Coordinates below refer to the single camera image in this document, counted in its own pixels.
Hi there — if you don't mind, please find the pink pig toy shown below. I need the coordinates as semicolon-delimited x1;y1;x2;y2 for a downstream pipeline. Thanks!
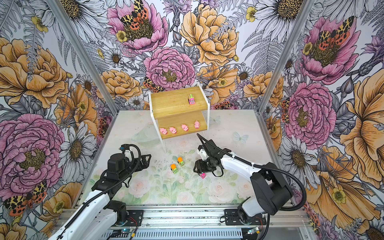
160;128;168;135
169;127;177;134
194;121;200;129
181;124;189;132

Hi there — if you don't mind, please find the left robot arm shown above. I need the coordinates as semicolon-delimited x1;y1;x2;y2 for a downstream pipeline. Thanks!
50;153;152;240

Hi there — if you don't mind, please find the bamboo two-tier shelf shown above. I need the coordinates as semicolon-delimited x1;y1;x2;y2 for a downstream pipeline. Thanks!
149;84;211;152

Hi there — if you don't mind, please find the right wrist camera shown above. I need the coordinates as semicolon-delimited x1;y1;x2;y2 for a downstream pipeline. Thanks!
198;148;209;161

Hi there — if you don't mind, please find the aluminium front rail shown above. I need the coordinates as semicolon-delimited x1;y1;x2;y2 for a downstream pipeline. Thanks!
128;204;310;230

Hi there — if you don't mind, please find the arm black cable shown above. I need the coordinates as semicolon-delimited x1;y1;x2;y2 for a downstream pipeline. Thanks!
196;133;307;211
64;143;142;229

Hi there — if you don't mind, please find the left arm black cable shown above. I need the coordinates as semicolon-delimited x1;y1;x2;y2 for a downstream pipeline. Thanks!
64;143;142;229

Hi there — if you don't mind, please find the green orange mixer truck toy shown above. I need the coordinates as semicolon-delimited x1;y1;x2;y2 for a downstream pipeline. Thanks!
171;164;178;174
178;157;185;166

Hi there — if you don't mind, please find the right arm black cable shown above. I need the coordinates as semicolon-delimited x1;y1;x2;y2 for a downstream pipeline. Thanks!
196;133;307;211

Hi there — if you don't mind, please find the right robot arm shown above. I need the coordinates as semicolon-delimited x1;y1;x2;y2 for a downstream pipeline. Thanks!
194;143;293;223

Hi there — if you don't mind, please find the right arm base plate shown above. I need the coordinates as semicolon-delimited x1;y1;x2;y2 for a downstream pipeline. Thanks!
220;209;267;226

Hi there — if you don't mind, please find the pink green toy truck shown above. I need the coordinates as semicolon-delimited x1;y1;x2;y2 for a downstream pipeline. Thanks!
188;94;195;105

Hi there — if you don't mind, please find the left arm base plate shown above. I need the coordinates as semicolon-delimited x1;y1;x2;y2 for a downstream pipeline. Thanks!
115;210;144;227

